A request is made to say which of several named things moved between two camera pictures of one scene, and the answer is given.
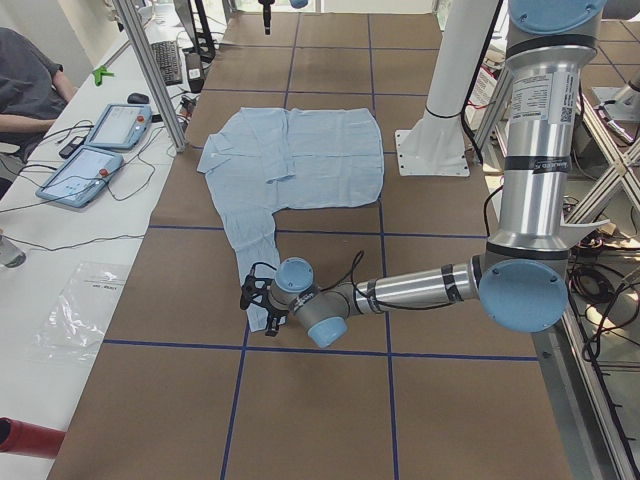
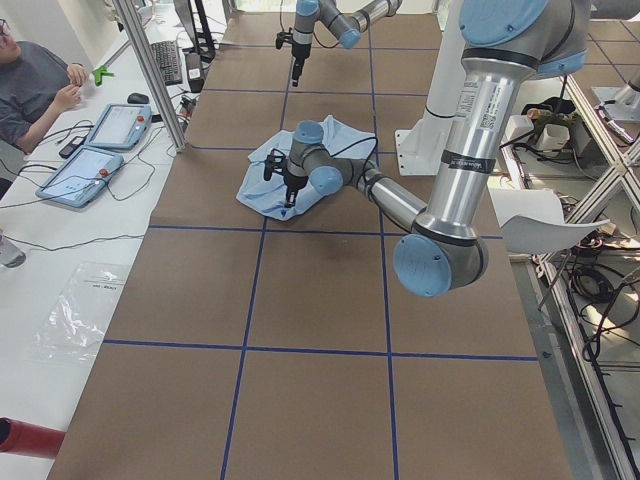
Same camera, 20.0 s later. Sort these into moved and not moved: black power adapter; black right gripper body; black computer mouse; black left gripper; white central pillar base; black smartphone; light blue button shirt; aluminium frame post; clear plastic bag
Moved: light blue button shirt; black right gripper body; black left gripper
Not moved: black computer mouse; black power adapter; white central pillar base; black smartphone; clear plastic bag; aluminium frame post
